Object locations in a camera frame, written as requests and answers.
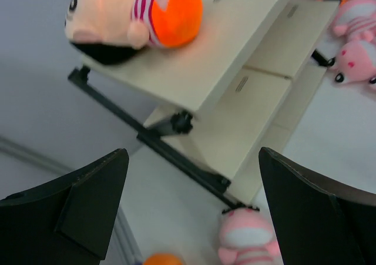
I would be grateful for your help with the large boy doll plush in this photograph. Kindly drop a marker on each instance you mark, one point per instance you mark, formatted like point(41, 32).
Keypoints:
point(113, 31)

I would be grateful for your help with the beige black three-tier shelf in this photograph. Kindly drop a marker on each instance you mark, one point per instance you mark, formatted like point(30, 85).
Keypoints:
point(245, 81)

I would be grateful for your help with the pink striped plush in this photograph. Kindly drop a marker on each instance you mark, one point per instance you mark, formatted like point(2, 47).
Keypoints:
point(355, 62)
point(355, 20)
point(246, 237)

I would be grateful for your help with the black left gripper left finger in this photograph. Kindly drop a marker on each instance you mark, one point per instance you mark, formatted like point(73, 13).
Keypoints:
point(68, 220)

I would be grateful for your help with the black-haired boy doll plush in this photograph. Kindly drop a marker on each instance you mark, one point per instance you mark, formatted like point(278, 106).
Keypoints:
point(163, 259)

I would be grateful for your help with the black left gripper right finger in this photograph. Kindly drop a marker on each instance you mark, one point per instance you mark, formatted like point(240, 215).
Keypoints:
point(317, 220)

